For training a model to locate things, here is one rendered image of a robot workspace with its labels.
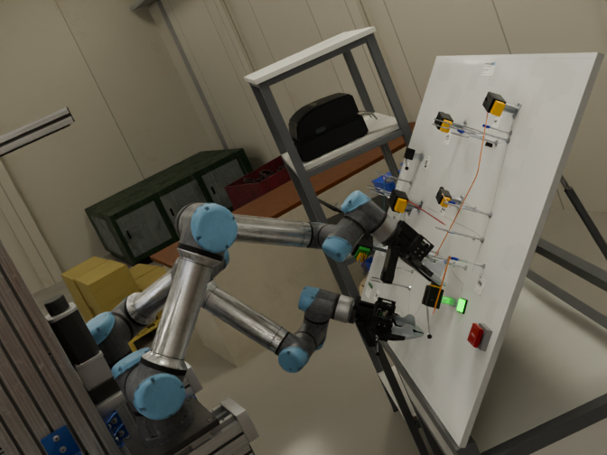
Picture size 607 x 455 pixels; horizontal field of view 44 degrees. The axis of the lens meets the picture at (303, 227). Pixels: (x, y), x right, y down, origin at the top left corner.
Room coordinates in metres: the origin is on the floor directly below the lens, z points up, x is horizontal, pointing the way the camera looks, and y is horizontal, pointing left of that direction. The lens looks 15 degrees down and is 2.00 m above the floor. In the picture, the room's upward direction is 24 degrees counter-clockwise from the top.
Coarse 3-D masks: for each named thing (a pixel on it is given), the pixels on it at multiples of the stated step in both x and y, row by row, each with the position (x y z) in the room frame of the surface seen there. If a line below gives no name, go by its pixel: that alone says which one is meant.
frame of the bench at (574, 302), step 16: (528, 272) 2.59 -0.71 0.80; (544, 288) 2.41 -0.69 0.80; (560, 288) 2.36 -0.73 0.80; (576, 304) 2.21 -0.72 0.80; (592, 400) 1.71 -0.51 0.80; (560, 416) 1.70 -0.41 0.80; (576, 416) 1.67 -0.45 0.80; (592, 416) 1.67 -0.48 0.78; (432, 432) 2.49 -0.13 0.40; (528, 432) 1.69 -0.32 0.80; (544, 432) 1.66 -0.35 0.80; (560, 432) 1.66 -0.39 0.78; (432, 448) 2.79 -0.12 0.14; (496, 448) 1.69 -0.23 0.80; (512, 448) 1.66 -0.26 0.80; (528, 448) 1.66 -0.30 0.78
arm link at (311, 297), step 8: (304, 288) 2.03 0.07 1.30; (312, 288) 2.03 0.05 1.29; (304, 296) 2.00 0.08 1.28; (312, 296) 2.00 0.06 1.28; (320, 296) 2.00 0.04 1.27; (328, 296) 2.00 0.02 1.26; (336, 296) 2.00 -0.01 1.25; (304, 304) 2.00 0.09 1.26; (312, 304) 1.99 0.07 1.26; (320, 304) 1.99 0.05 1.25; (328, 304) 1.98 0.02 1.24; (336, 304) 1.98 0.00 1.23; (304, 312) 2.03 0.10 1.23; (312, 312) 2.00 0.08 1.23; (320, 312) 1.99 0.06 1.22; (328, 312) 1.98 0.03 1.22; (312, 320) 2.01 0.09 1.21; (320, 320) 2.00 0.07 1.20
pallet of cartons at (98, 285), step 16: (96, 256) 7.05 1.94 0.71; (64, 272) 6.99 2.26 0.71; (80, 272) 6.66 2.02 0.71; (96, 272) 6.37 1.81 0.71; (112, 272) 6.11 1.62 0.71; (128, 272) 6.16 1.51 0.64; (144, 272) 6.86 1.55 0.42; (160, 272) 6.59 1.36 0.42; (80, 288) 6.41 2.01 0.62; (96, 288) 6.03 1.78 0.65; (112, 288) 6.08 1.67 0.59; (128, 288) 6.13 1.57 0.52; (144, 288) 6.28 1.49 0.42; (80, 304) 6.75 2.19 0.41; (96, 304) 6.09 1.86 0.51; (112, 304) 6.05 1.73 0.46
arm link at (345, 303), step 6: (342, 300) 1.98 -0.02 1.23; (348, 300) 1.98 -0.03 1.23; (342, 306) 1.97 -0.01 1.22; (348, 306) 1.97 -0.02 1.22; (336, 312) 1.97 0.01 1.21; (342, 312) 1.96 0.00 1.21; (348, 312) 1.96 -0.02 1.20; (336, 318) 1.98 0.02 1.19; (342, 318) 1.97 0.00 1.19; (348, 318) 1.96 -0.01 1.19
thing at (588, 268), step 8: (544, 240) 2.34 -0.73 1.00; (536, 248) 2.35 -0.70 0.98; (544, 248) 2.28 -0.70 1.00; (552, 248) 2.25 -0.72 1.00; (560, 248) 2.23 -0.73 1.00; (544, 256) 2.30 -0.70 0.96; (552, 256) 2.23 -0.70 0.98; (560, 256) 2.17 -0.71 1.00; (568, 256) 2.15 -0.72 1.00; (576, 256) 2.12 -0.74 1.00; (560, 264) 2.18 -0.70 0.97; (568, 264) 2.12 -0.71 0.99; (576, 264) 2.08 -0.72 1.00; (584, 264) 2.06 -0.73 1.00; (592, 264) 2.04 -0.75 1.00; (576, 272) 2.08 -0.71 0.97; (584, 272) 2.02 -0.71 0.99; (592, 272) 1.99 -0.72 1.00; (600, 272) 1.97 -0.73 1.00; (592, 280) 1.98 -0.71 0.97; (600, 280) 1.93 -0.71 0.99
